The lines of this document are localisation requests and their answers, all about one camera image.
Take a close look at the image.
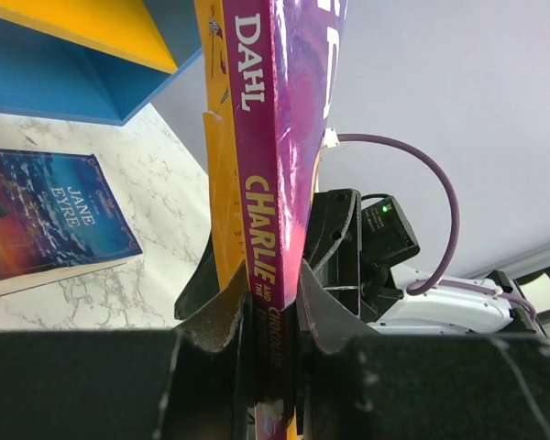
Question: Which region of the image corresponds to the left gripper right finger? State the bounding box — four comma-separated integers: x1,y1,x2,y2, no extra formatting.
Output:
297,265,550,439

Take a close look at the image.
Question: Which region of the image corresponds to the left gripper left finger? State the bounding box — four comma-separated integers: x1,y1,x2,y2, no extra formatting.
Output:
0,269,252,439

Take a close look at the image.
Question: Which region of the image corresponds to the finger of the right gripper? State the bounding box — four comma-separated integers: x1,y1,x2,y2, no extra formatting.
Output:
173,235,220,321

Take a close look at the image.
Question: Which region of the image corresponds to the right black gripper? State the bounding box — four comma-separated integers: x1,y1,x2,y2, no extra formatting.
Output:
303,189,420,316

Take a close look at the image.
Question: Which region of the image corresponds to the Roald Dahl Charlie book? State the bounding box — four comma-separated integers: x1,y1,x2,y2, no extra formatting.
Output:
194,1,347,439

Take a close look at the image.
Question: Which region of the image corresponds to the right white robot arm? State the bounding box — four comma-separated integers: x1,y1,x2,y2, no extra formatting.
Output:
296,189,550,337

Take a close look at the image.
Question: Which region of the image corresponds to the Jane Eyre book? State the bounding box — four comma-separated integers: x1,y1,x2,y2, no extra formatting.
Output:
0,148,142,296

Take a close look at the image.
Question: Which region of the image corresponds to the blue shelf unit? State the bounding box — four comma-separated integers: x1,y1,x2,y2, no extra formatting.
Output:
0,1,201,126

